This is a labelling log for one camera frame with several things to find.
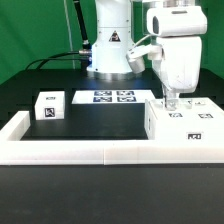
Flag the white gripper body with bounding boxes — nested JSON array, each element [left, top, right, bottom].
[[152, 36, 202, 93]]

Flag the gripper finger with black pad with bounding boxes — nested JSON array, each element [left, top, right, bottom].
[[162, 85, 178, 110]]

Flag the white cabinet door panel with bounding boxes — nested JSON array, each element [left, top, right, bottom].
[[188, 98, 224, 119], [148, 99, 192, 122]]

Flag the white cabinet body box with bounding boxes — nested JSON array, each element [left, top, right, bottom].
[[144, 100, 224, 142]]

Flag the small white tagged cube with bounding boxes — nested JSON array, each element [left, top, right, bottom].
[[35, 91, 65, 120]]

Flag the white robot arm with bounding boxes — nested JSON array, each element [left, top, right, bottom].
[[87, 0, 207, 110]]

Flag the white U-shaped fence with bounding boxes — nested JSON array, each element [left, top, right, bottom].
[[0, 111, 224, 165]]

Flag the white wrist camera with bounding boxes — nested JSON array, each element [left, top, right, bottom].
[[126, 44, 162, 74]]

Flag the flat white tag base plate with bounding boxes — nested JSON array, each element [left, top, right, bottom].
[[72, 90, 154, 104]]

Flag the black ribbed robot cable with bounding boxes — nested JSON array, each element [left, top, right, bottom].
[[73, 0, 92, 51]]

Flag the black cables on table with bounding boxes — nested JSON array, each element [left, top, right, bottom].
[[25, 49, 92, 70]]

